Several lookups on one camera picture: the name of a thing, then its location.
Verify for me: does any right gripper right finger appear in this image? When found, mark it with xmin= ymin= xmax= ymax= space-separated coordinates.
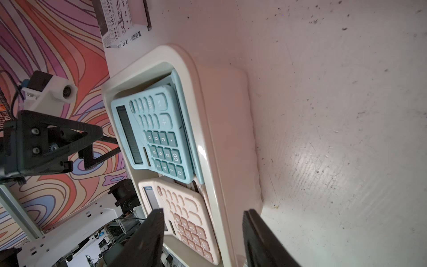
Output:
xmin=242 ymin=209 xmax=300 ymax=267

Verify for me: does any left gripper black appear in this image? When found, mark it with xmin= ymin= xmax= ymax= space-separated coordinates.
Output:
xmin=0 ymin=109 xmax=121 ymax=186

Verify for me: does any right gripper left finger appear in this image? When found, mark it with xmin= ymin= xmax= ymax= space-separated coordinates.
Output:
xmin=107 ymin=209 xmax=165 ymax=267

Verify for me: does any pink calculator back top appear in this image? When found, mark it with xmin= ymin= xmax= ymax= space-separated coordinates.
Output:
xmin=138 ymin=178 xmax=221 ymax=265

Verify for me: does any light blue calculator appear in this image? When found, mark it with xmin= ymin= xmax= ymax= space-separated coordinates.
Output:
xmin=149 ymin=69 xmax=205 ymax=185
xmin=111 ymin=85 xmax=195 ymax=184

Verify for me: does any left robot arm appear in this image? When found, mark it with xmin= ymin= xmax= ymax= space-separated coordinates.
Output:
xmin=1 ymin=110 xmax=135 ymax=267

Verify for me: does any white plastic storage box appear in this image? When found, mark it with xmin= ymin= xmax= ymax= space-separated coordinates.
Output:
xmin=102 ymin=44 xmax=263 ymax=267

